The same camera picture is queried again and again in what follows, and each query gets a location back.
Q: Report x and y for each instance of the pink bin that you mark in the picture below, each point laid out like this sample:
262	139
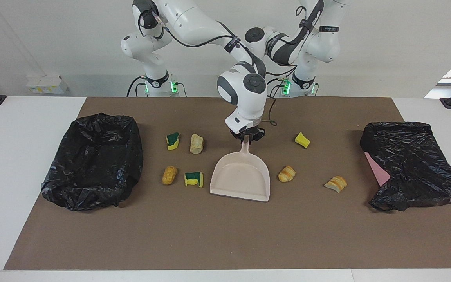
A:
378	170

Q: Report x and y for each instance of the small orange striped croissant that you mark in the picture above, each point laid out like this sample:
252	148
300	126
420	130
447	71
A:
286	174

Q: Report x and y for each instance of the white wall socket box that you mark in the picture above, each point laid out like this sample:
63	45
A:
47	84

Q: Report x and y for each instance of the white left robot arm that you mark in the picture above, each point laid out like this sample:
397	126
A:
327	43

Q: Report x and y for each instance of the wide pale flaky pastry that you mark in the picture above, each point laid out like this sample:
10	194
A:
335	184

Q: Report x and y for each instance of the brown table mat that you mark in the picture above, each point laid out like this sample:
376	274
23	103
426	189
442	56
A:
225	235

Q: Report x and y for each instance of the green yellow sponge piece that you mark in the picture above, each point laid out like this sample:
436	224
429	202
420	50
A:
172	141

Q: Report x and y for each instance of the pale beige bread chunk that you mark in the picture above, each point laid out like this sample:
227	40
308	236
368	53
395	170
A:
196	143

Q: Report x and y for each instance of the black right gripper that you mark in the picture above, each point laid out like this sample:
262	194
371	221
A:
257	132

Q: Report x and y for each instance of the crumpled black trash bag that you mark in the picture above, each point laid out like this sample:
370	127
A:
417	164

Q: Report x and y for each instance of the notched green yellow sponge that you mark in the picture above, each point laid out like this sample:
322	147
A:
193	179

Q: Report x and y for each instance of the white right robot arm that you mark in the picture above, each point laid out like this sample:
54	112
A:
194	23

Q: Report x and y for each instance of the plain yellow sponge piece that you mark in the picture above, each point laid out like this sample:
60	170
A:
302	140

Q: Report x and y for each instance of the beige plastic dustpan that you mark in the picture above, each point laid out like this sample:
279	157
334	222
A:
241	178

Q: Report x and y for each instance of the open black bag-lined bin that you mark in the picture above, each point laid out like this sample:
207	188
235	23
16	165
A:
92	164

